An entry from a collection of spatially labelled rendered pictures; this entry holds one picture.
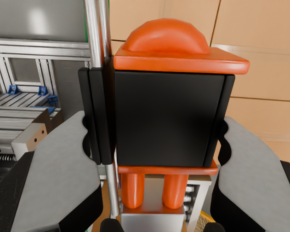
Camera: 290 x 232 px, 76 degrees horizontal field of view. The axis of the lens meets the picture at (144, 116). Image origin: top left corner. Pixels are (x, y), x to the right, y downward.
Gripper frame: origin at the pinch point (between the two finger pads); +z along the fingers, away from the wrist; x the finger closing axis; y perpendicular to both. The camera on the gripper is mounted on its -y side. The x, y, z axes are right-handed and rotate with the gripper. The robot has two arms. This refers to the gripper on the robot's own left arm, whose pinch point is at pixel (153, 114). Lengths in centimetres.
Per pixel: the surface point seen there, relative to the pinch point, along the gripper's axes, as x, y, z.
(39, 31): -71, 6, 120
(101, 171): -22, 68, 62
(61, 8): -54, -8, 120
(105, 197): -18, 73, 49
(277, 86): 57, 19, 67
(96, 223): -19, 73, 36
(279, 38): 51, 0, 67
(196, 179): 29, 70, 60
